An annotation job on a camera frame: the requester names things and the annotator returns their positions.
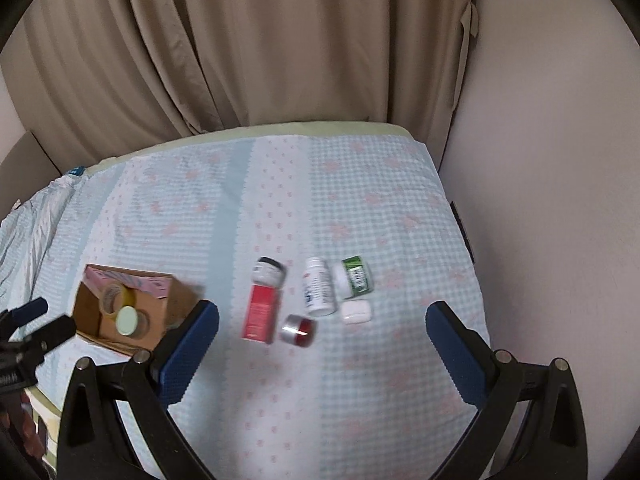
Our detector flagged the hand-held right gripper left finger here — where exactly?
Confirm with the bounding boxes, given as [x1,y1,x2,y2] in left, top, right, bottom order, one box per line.
[56,300,221,480]

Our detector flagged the white jar with black lid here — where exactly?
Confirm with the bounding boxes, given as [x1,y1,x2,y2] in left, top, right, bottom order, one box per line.
[252,257,287,289]

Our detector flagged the light blue checked blanket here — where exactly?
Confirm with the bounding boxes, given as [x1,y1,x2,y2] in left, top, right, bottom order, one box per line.
[0,132,494,480]

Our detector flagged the green label white bottle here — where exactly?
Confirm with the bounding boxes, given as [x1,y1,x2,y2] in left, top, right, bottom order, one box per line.
[333,254,375,301]

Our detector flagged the jar with pale green lid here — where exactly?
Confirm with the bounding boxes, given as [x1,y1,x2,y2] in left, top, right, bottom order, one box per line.
[115,306,151,338]

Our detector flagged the white pill bottle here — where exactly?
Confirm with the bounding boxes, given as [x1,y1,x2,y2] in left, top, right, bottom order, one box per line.
[301,256,336,318]

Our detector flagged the clear tape roll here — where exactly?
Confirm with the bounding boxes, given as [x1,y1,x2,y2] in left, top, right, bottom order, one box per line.
[98,283,137,317]

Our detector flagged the beige curtain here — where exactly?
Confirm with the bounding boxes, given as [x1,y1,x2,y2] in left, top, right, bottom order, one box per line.
[2,0,482,171]

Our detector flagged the pink paper packet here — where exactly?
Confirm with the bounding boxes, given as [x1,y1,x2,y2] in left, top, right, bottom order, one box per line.
[84,266,173,300]

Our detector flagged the person's left hand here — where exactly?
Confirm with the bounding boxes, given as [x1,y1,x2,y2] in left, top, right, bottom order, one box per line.
[0,389,43,461]

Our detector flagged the pale green mattress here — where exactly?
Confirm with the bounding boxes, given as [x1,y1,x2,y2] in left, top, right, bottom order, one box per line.
[82,120,417,177]

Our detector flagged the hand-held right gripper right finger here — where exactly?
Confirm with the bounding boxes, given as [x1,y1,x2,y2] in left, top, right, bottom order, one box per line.
[425,301,589,480]

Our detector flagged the brown cardboard box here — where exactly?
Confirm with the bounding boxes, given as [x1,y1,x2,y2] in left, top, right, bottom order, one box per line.
[73,263,198,357]

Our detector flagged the small white plastic case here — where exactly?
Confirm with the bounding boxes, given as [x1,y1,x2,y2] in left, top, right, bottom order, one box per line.
[340,298,372,325]

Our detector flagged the red jar with silver lid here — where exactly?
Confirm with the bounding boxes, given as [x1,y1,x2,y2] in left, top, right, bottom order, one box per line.
[279,313,317,349]

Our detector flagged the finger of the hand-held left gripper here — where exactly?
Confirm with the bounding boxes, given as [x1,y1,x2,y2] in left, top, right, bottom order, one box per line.
[9,298,50,325]
[20,314,77,358]

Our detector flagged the red carton box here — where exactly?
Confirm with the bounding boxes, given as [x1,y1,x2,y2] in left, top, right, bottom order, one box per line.
[242,284,282,345]

